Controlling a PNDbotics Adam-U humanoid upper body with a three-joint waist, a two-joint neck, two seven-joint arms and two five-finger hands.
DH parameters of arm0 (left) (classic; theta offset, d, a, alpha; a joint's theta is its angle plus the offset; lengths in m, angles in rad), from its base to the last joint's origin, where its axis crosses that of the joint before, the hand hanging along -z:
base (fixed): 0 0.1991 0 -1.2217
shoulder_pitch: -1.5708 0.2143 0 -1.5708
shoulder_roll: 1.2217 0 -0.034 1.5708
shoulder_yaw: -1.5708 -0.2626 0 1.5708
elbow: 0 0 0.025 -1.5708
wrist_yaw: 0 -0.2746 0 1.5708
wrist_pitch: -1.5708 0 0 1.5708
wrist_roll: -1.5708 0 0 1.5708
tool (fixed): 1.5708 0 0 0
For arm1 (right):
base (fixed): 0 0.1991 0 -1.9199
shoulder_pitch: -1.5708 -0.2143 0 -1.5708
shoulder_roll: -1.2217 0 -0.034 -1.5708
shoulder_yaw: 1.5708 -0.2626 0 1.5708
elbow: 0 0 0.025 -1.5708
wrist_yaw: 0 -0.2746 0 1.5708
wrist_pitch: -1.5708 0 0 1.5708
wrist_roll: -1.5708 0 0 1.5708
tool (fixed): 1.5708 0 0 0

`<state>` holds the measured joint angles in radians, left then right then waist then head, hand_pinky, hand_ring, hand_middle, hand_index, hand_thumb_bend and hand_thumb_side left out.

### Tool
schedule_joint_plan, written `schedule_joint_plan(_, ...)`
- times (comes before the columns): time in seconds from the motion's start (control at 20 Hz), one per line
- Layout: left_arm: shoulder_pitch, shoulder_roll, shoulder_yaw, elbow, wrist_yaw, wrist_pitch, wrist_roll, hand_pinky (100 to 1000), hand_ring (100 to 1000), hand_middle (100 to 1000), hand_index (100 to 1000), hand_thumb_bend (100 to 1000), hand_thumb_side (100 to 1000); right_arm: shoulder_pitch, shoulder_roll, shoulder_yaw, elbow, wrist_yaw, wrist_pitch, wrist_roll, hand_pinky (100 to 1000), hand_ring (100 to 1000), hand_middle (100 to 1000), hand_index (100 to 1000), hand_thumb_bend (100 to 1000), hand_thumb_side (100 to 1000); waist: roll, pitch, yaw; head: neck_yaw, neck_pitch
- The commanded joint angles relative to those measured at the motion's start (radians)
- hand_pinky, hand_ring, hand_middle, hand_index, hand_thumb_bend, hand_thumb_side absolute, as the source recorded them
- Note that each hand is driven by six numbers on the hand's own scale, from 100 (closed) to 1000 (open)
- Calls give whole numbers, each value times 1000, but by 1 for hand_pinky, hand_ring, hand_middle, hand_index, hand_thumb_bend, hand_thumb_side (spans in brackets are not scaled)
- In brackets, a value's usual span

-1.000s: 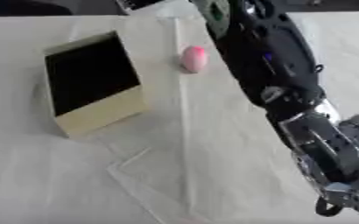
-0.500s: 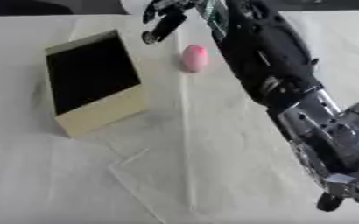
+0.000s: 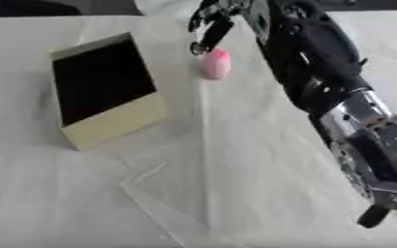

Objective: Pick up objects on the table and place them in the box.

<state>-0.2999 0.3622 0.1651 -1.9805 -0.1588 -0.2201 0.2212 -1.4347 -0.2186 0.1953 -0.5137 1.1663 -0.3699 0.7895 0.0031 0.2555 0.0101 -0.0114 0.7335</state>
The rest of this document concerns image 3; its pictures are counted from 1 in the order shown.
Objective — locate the tan cardboard box black inside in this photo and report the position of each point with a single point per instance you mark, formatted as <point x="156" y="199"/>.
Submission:
<point x="103" y="87"/>

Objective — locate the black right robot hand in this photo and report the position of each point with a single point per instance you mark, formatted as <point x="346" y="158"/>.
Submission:
<point x="312" y="55"/>

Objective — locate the dark chair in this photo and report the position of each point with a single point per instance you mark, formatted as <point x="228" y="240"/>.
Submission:
<point x="35" y="8"/>

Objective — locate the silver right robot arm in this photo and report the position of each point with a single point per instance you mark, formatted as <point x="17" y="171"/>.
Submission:
<point x="371" y="148"/>

